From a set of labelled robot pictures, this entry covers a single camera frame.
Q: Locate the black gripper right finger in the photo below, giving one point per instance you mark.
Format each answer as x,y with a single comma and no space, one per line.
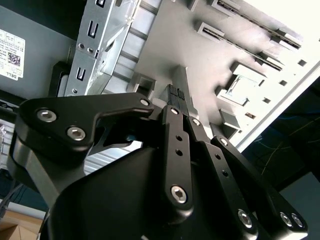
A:
228,185

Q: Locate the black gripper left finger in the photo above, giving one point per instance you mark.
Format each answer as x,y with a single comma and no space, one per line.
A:
62,117

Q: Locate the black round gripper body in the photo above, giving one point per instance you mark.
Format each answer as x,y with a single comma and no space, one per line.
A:
112,205

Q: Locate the small square CPU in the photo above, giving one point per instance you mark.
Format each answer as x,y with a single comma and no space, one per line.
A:
240,87

